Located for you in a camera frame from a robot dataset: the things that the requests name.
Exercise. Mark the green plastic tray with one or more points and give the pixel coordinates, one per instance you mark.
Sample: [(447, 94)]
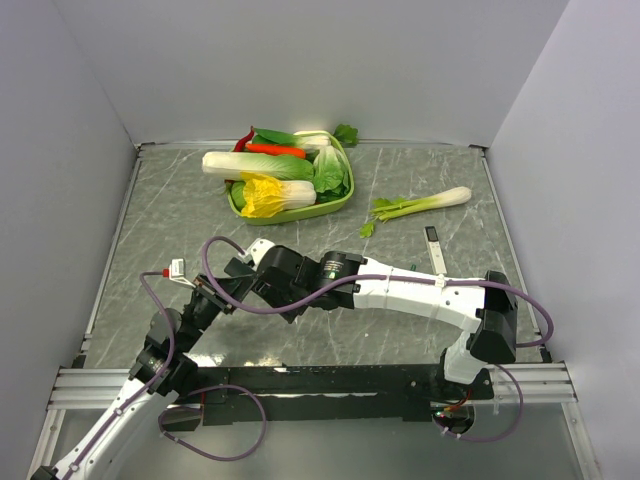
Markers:
[(343, 135)]

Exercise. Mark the long white green cabbage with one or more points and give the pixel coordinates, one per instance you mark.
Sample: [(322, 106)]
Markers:
[(232, 166)]

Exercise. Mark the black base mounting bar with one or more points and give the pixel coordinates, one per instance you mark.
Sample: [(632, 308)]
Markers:
[(305, 393)]

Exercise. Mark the orange red chili pepper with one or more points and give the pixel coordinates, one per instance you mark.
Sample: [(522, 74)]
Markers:
[(275, 150)]

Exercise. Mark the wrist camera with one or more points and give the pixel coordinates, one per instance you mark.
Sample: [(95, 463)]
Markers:
[(256, 251), (176, 273)]

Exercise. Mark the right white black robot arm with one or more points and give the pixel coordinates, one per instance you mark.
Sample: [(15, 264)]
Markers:
[(484, 310)]

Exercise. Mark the bok choy in tray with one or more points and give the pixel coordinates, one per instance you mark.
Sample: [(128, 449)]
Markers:
[(308, 142)]

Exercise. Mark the dark red chili pepper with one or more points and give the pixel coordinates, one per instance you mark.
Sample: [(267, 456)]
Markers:
[(242, 142)]

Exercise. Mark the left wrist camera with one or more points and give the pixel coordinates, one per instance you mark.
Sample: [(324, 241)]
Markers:
[(176, 273)]

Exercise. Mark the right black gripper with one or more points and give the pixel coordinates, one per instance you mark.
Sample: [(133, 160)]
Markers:
[(270, 294)]

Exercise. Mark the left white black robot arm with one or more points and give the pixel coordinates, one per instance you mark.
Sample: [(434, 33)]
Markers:
[(161, 374)]

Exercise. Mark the green lettuce leaf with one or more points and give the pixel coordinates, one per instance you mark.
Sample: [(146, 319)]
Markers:
[(331, 175)]

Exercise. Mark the celery stalk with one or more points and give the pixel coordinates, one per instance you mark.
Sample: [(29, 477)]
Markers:
[(384, 209)]

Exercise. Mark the yellow leaf cabbage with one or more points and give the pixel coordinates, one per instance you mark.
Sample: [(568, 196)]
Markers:
[(266, 196)]

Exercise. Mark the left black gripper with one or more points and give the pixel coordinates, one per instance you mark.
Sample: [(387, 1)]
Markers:
[(206, 287)]

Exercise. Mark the white remote battery cover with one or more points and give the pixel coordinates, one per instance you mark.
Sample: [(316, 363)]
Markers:
[(434, 250)]

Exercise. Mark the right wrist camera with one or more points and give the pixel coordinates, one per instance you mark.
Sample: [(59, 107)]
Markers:
[(256, 251)]

